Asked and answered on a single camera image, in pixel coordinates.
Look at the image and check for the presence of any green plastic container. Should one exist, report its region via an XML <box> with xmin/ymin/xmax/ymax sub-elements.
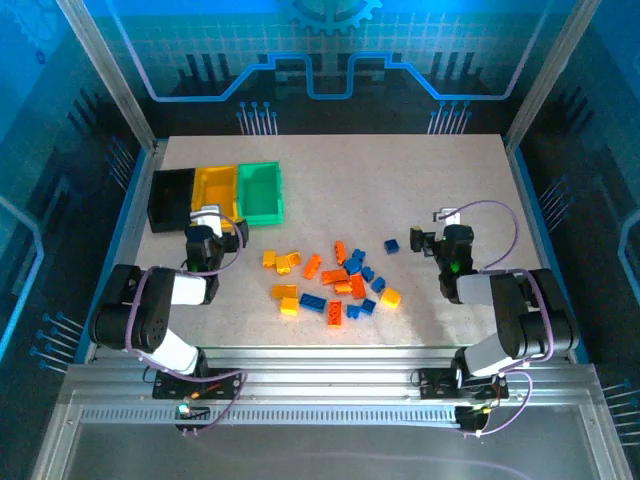
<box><xmin>236</xmin><ymin>160</ymin><xmax>286</xmax><ymax>228</ymax></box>

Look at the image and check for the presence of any yellow plastic container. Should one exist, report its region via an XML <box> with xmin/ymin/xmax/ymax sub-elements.
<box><xmin>191</xmin><ymin>165</ymin><xmax>245</xmax><ymax>232</ymax></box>

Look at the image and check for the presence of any black plastic container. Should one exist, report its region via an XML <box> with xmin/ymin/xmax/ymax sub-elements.
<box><xmin>148</xmin><ymin>168</ymin><xmax>197</xmax><ymax>235</ymax></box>

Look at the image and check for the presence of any long blue lego brick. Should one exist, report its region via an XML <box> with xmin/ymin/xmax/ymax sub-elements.
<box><xmin>298</xmin><ymin>292</ymin><xmax>329</xmax><ymax>312</ymax></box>

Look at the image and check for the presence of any small black electronics box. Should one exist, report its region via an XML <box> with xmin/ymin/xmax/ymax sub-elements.
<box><xmin>457</xmin><ymin>405</ymin><xmax>490</xmax><ymax>432</ymax></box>
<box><xmin>174</xmin><ymin>403</ymin><xmax>212</xmax><ymax>422</ymax></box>

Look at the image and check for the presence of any grey metal platform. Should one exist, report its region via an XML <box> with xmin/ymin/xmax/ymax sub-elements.
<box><xmin>29</xmin><ymin>399</ymin><xmax>631</xmax><ymax>480</ymax></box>

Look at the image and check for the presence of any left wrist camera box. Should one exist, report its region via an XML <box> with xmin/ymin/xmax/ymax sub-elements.
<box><xmin>190</xmin><ymin>203</ymin><xmax>224</xmax><ymax>237</ymax></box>

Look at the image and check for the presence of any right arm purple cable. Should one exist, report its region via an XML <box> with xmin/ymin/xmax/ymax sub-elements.
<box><xmin>442</xmin><ymin>199</ymin><xmax>557</xmax><ymax>437</ymax></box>

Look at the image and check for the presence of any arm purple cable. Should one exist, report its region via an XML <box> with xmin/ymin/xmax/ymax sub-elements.
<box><xmin>124</xmin><ymin>213</ymin><xmax>249</xmax><ymax>437</ymax></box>
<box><xmin>442</xmin><ymin>199</ymin><xmax>557</xmax><ymax>437</ymax></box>

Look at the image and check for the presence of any side frame rail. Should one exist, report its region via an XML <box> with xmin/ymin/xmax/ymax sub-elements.
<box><xmin>504</xmin><ymin>139</ymin><xmax>587</xmax><ymax>364</ymax></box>
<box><xmin>82</xmin><ymin>142</ymin><xmax>167</xmax><ymax>362</ymax></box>

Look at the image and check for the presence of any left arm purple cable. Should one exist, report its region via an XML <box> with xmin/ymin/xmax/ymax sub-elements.
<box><xmin>124</xmin><ymin>213</ymin><xmax>249</xmax><ymax>437</ymax></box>

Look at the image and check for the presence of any aluminium mounting rail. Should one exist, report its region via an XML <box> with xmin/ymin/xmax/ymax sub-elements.
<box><xmin>64</xmin><ymin>346</ymin><xmax>601</xmax><ymax>409</ymax></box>

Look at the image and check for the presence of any slotted grey cable duct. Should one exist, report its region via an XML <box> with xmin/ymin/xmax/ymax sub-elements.
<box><xmin>79</xmin><ymin>407</ymin><xmax>461</xmax><ymax>426</ymax></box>

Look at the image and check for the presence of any aluminium frame post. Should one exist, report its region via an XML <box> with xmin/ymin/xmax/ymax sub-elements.
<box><xmin>503</xmin><ymin>0</ymin><xmax>602</xmax><ymax>151</ymax></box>
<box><xmin>54</xmin><ymin>0</ymin><xmax>160</xmax><ymax>151</ymax></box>

